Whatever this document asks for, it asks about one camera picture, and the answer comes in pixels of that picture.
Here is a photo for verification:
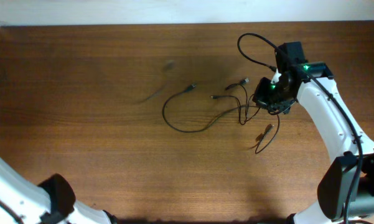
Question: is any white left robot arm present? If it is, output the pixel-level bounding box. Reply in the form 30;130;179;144
0;158;118;224

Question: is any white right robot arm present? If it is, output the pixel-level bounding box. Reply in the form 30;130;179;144
253;42;374;223

